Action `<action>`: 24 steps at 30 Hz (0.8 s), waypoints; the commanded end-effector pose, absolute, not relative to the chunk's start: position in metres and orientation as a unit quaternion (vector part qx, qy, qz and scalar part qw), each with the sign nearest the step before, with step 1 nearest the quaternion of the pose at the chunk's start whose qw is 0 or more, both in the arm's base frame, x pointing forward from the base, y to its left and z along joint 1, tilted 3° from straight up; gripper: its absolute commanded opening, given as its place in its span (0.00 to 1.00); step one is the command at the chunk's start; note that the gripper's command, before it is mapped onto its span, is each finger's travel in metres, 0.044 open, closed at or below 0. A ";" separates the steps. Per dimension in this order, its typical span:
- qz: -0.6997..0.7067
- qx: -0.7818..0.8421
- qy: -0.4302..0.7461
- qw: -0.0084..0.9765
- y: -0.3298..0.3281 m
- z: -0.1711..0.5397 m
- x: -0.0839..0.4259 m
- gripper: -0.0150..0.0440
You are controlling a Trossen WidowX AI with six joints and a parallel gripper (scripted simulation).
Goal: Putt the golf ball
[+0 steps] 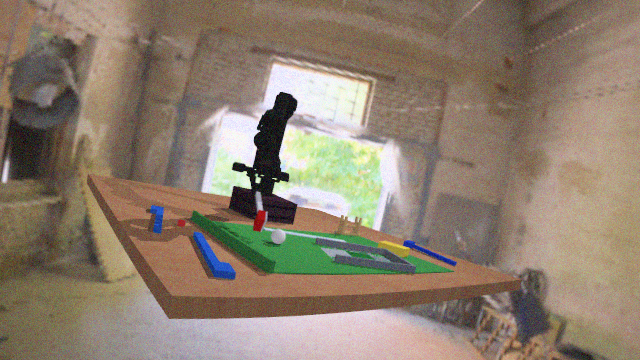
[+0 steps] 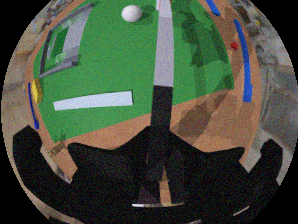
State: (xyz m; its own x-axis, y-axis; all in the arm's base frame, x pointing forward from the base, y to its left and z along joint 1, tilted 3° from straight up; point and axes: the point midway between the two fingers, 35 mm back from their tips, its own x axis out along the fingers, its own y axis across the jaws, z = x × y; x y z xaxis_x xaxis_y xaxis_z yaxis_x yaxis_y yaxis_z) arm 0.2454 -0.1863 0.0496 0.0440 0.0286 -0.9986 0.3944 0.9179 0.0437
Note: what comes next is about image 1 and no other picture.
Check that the yellow rectangular block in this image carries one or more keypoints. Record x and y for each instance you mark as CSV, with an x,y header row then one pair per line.
x,y
399,250

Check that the white golf ball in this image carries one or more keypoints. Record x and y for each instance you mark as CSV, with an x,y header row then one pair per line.
x,y
278,236

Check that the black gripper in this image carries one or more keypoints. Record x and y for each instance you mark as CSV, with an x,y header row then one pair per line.
x,y
251,172

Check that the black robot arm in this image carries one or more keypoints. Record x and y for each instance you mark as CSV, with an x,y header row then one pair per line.
x,y
272,126

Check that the green flat mat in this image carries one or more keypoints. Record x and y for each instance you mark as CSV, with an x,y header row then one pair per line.
x,y
301,255

